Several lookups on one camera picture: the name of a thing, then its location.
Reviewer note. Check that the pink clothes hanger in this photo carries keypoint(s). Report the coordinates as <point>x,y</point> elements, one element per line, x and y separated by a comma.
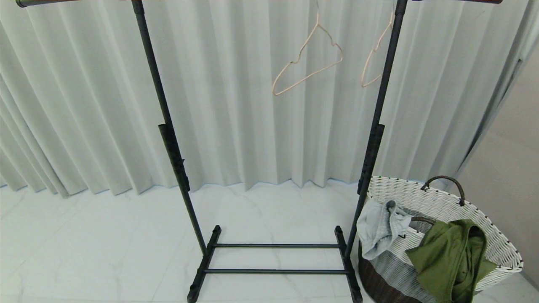
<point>369,64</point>
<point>308,78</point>

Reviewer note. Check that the pale grey shorts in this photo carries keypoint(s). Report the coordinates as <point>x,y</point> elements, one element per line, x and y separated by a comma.
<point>379,227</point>

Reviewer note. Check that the green long-sleeved shirt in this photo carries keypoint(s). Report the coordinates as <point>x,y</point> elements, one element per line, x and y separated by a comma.
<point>446,256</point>

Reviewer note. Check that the black clothes rack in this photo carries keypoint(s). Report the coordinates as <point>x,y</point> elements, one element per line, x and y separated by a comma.
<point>173,155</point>

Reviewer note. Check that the white laundry basket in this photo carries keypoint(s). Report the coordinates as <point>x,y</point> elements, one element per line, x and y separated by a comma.
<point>442,202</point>

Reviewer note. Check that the white curtain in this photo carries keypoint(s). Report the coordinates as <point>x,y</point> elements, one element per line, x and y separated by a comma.
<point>236,84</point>

